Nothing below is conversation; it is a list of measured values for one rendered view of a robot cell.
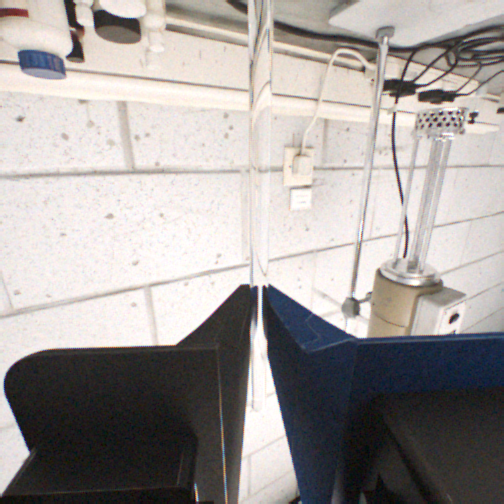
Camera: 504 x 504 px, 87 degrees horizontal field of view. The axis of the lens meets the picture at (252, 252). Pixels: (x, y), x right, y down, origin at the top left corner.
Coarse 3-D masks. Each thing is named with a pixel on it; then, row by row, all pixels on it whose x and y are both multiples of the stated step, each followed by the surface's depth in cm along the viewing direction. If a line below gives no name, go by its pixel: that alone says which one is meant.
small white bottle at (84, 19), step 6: (78, 0) 28; (84, 0) 28; (90, 0) 28; (78, 6) 28; (84, 6) 28; (78, 12) 28; (84, 12) 28; (90, 12) 29; (78, 18) 28; (84, 18) 28; (90, 18) 29; (84, 24) 30; (90, 24) 30
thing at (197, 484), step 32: (64, 448) 4; (96, 448) 4; (128, 448) 4; (160, 448) 4; (192, 448) 4; (32, 480) 3; (64, 480) 3; (96, 480) 3; (128, 480) 3; (160, 480) 3; (192, 480) 3
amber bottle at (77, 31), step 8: (64, 0) 30; (72, 0) 31; (72, 8) 31; (72, 16) 31; (72, 24) 31; (80, 24) 32; (72, 32) 32; (80, 32) 32; (72, 40) 32; (72, 48) 32; (80, 48) 33; (72, 56) 33; (80, 56) 33
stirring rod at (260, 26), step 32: (256, 0) 6; (256, 32) 6; (256, 64) 6; (256, 96) 7; (256, 128) 7; (256, 160) 7; (256, 192) 7; (256, 224) 8; (256, 256) 8; (256, 288) 8; (256, 320) 9; (256, 352) 9; (256, 384) 10
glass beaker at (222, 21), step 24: (144, 0) 7; (168, 0) 7; (192, 0) 7; (216, 0) 7; (240, 0) 7; (288, 0) 7; (312, 0) 7; (336, 0) 7; (360, 0) 7; (384, 0) 6; (192, 24) 8; (216, 24) 8; (240, 24) 8
